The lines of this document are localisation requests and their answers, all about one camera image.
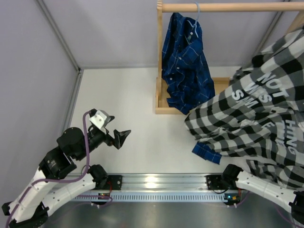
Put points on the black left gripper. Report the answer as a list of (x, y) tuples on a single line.
[(119, 137)]

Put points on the black white checkered shirt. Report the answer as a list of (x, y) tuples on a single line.
[(258, 120)]

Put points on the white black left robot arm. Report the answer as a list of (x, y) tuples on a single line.
[(49, 189)]

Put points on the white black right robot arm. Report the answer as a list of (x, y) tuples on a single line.
[(291, 201)]

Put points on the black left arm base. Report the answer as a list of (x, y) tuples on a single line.
[(113, 182)]

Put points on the blue plaid shirt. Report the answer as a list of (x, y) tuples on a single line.
[(184, 66)]

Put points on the light blue hanger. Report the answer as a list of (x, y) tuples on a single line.
[(194, 25)]

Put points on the wooden clothes rack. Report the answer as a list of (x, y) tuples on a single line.
[(165, 10)]

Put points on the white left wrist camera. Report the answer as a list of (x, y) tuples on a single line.
[(100, 119)]

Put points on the aluminium mounting rail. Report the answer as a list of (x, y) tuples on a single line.
[(159, 182)]

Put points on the slotted grey cable duct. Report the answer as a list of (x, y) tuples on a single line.
[(152, 197)]

